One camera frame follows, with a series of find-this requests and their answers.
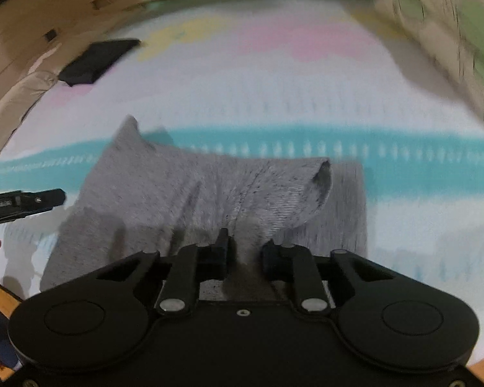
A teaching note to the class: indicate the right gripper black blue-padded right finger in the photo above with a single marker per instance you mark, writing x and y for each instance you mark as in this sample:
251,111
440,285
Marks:
315,284

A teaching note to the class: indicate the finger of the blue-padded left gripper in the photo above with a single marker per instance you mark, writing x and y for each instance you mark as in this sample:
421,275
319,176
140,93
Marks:
48,200

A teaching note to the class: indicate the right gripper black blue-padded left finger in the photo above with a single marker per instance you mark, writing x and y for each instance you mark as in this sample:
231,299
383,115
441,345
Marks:
171,284

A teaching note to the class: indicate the grey speckled pants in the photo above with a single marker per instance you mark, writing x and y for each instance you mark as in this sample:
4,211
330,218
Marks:
147,197

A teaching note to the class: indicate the beige satin pillow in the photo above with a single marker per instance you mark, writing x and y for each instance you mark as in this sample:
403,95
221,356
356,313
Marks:
16,103

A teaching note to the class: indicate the black folded garment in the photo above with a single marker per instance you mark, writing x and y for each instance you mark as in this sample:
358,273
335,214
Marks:
96,60

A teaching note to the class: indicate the floral pastel bed blanket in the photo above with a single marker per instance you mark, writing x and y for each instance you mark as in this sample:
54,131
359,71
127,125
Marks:
289,78

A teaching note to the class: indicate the folded cream floral quilt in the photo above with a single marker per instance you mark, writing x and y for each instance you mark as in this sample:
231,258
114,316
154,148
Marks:
451,32

